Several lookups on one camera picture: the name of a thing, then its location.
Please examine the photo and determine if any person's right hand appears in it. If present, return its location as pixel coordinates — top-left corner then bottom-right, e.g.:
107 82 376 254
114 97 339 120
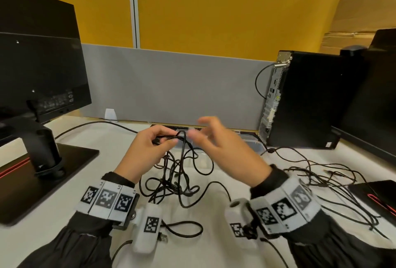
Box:
188 116 273 188

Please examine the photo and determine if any person's left hand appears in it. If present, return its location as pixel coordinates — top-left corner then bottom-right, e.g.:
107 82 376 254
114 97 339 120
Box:
113 125 179 184

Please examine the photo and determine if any clear plastic compartment box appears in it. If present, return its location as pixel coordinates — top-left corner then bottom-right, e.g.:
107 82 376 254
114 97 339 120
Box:
185 128 267 155

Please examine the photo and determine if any thin black cable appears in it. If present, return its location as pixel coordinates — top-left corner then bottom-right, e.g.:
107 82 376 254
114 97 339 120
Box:
261 147 381 216

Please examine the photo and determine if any tangle of black cables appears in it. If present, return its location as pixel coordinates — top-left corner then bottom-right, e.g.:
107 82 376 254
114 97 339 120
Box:
139 130 231 239

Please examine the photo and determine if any person's left forearm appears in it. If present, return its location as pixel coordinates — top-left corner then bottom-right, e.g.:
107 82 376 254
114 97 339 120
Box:
17 171 140 268

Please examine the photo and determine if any person's right forearm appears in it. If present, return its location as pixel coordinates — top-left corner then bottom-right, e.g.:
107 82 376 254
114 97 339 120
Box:
250 165 396 268

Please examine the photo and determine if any brown cardboard box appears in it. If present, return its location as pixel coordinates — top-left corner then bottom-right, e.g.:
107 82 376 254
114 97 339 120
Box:
320 0 396 55

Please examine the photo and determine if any black keyboard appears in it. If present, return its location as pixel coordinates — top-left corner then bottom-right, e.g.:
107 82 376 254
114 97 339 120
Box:
151 124 205 133

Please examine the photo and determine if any left wrist marker band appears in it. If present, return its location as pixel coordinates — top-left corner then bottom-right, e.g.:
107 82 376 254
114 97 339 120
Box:
75 180 137 223

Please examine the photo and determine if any wrist marker band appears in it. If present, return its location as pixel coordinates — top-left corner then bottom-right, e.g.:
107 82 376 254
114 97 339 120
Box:
75 180 137 223
250 178 322 235

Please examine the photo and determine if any right wrist marker band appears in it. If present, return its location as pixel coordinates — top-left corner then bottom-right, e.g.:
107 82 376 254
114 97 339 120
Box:
250 178 322 235

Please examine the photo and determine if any grey desk partition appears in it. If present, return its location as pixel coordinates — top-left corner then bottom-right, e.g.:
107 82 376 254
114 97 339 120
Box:
81 44 276 130

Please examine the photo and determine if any black desktop computer tower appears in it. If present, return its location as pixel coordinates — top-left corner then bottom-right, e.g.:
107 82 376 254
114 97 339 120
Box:
258 50 369 150

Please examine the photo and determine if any black monitor with square stand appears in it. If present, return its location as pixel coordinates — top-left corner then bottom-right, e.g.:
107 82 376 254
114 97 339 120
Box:
0 0 99 227

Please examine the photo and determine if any yellow partition panel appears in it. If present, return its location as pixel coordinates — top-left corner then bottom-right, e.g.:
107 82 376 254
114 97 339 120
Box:
0 0 353 62

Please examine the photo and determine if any wide black monitor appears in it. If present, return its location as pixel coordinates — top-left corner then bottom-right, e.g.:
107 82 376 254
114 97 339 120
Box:
332 28 396 166

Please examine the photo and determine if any grey webcam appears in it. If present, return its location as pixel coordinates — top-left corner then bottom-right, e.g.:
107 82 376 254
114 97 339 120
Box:
339 45 368 57

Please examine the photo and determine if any black desk power cable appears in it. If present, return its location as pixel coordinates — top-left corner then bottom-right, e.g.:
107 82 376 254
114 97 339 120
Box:
55 121 138 140

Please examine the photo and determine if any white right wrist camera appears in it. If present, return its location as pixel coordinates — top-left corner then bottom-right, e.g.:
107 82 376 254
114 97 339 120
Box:
224 199 258 248

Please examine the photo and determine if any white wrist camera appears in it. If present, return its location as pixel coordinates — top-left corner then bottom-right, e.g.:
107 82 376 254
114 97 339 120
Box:
133 202 163 254
224 199 258 248

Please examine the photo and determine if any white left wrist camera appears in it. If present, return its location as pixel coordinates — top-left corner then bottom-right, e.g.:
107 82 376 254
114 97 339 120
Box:
133 202 163 254

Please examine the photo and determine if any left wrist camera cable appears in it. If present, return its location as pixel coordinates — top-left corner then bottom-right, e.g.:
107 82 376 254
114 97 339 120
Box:
111 240 133 264

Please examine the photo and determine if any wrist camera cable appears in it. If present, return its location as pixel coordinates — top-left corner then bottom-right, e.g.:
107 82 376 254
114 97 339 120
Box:
259 237 289 268
111 240 133 264

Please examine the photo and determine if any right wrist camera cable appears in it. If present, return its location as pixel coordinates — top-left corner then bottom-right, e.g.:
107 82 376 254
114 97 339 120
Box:
259 237 289 268

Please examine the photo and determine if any thin lock cable silver plug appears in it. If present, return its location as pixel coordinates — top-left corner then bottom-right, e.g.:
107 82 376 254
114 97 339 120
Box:
255 59 293 100

